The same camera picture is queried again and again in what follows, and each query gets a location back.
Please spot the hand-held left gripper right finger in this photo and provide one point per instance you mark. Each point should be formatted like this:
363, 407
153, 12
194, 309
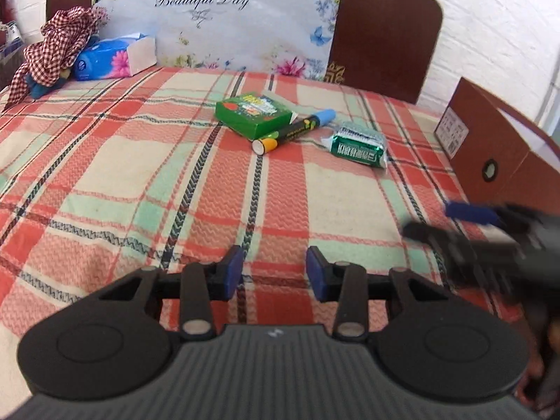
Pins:
315, 278

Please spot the plaid tablecloth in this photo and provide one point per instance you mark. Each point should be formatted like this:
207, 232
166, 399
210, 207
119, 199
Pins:
131, 192

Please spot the floral plastic bag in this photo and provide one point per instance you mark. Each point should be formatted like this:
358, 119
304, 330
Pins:
218, 30

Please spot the green cardboard box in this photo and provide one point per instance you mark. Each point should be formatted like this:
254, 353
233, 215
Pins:
249, 113

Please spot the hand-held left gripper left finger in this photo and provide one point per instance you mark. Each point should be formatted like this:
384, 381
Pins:
234, 272

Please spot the blue tissue box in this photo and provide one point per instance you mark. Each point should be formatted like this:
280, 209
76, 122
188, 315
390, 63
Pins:
109, 59

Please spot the red checked cloth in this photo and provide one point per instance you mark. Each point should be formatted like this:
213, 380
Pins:
57, 43

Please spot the clear jar with decorations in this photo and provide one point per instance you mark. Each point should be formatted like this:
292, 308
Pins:
8, 39

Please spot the black marker with blue cap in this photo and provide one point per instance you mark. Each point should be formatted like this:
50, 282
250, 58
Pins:
302, 127

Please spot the blue plush toy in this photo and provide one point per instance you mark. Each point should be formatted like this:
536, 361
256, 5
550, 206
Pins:
41, 87

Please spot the green foil packet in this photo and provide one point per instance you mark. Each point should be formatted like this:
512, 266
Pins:
356, 146

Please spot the brown cardboard box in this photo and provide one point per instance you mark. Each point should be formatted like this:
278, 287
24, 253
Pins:
485, 131

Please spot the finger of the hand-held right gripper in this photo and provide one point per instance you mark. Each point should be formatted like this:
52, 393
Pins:
442, 238
470, 213

